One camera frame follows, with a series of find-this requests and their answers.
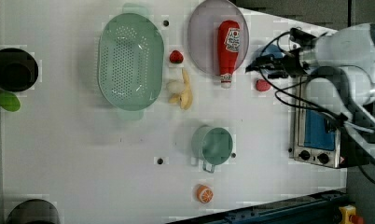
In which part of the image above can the peeled toy banana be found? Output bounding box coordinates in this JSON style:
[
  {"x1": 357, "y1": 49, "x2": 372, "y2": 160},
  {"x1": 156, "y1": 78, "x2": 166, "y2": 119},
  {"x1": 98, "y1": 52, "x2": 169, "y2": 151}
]
[{"x1": 166, "y1": 68, "x2": 193, "y2": 110}]

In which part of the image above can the green metal mug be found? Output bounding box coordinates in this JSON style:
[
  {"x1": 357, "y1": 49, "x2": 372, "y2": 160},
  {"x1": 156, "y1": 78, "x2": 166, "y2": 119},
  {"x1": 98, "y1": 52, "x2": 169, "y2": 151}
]
[{"x1": 191, "y1": 125, "x2": 233, "y2": 174}]

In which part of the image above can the green perforated colander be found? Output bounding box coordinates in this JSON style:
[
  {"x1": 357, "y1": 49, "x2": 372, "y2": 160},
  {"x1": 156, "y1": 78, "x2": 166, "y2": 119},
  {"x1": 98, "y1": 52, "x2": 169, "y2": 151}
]
[{"x1": 97, "y1": 3, "x2": 164, "y2": 120}]

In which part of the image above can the red ketchup bottle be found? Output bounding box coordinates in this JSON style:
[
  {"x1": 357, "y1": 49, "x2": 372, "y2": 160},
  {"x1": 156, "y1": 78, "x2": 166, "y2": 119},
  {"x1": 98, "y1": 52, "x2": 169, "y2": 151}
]
[{"x1": 217, "y1": 20, "x2": 240, "y2": 89}]

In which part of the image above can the red toy strawberry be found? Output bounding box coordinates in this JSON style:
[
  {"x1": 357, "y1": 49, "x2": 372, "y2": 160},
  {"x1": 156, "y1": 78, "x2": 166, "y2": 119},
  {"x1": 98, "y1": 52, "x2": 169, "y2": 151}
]
[{"x1": 169, "y1": 50, "x2": 184, "y2": 64}]

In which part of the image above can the blue bowl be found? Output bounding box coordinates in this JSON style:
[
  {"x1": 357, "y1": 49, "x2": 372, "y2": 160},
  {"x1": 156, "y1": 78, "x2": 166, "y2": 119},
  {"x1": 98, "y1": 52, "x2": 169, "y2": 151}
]
[{"x1": 254, "y1": 44, "x2": 284, "y2": 60}]

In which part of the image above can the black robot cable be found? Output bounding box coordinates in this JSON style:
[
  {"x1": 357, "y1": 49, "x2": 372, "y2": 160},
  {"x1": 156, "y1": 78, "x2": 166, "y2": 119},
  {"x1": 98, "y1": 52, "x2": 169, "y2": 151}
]
[{"x1": 258, "y1": 31, "x2": 375, "y2": 189}]

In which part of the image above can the lilac round plate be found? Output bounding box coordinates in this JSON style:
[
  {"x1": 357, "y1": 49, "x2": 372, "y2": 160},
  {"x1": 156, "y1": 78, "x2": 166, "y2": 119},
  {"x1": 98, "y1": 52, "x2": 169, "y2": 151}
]
[{"x1": 187, "y1": 0, "x2": 249, "y2": 76}]

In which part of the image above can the green toy fruit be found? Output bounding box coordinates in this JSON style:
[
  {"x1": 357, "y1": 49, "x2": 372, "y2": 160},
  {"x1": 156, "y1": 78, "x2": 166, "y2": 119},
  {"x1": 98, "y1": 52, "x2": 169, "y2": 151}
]
[{"x1": 0, "y1": 91, "x2": 21, "y2": 112}]

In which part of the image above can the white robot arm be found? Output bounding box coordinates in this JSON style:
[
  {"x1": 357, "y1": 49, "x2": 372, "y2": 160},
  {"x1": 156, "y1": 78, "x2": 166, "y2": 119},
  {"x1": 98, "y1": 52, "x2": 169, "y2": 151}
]
[{"x1": 245, "y1": 23, "x2": 375, "y2": 168}]

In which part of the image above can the red round toy fruit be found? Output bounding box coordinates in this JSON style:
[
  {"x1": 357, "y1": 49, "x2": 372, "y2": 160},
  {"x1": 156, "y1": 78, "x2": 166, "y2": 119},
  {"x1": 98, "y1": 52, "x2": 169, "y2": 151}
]
[{"x1": 256, "y1": 79, "x2": 271, "y2": 92}]

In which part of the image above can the black round mount lower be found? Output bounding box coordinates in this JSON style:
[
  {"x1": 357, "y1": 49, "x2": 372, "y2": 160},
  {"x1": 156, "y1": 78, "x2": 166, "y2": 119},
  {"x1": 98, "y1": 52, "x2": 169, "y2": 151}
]
[{"x1": 5, "y1": 199, "x2": 61, "y2": 224}]

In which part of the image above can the yellow emergency stop button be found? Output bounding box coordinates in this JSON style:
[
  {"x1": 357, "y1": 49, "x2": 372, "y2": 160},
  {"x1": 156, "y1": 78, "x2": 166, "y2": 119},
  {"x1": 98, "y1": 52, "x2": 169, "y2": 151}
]
[{"x1": 339, "y1": 205, "x2": 365, "y2": 224}]

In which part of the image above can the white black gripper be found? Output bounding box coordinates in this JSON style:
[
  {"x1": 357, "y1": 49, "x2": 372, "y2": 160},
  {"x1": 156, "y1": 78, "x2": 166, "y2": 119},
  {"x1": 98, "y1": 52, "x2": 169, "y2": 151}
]
[{"x1": 245, "y1": 54, "x2": 306, "y2": 78}]

